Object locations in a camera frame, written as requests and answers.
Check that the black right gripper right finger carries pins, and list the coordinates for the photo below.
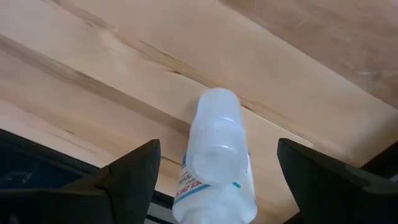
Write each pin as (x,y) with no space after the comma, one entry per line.
(339,202)

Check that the white bottle with translucent cap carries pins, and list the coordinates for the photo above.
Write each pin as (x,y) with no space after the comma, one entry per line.
(217,149)

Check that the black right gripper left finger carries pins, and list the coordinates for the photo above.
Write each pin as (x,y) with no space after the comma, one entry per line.
(87,205)

